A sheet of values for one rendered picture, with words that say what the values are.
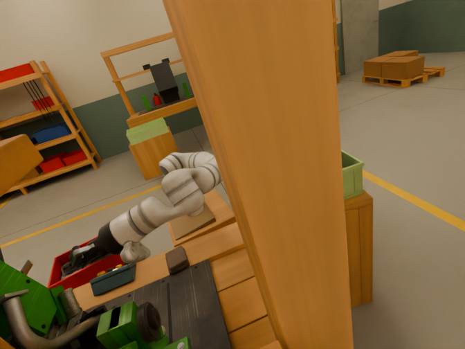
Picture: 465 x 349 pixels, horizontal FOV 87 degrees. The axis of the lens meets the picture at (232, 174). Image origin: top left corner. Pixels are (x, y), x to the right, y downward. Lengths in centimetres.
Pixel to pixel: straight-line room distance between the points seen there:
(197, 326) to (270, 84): 75
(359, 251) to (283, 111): 135
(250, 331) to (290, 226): 60
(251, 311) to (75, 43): 594
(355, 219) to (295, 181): 114
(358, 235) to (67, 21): 600
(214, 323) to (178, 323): 11
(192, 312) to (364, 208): 88
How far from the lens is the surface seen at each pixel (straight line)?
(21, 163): 37
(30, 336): 79
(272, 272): 25
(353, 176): 124
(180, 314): 88
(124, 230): 58
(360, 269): 160
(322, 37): 18
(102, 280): 110
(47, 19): 638
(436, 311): 193
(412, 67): 576
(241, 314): 83
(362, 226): 138
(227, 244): 99
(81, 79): 625
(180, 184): 54
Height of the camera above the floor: 157
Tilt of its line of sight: 28 degrees down
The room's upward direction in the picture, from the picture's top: 17 degrees counter-clockwise
